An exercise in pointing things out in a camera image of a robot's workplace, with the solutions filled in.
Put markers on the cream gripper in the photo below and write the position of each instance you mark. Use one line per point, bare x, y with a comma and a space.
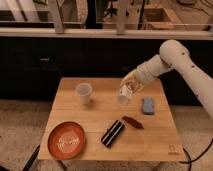
131, 82

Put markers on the clear plastic bottle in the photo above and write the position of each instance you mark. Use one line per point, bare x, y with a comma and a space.
125, 94

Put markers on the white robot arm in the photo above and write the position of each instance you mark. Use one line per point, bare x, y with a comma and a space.
174, 56

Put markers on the blue sponge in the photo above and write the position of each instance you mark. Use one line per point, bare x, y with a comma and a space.
148, 106

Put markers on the wooden table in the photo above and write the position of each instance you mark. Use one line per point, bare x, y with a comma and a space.
87, 122

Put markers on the black rectangular case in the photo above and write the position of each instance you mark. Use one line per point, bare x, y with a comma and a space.
112, 133

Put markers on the black office chair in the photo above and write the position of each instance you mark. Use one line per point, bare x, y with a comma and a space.
111, 10

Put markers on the orange round plate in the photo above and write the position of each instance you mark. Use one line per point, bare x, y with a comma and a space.
66, 140

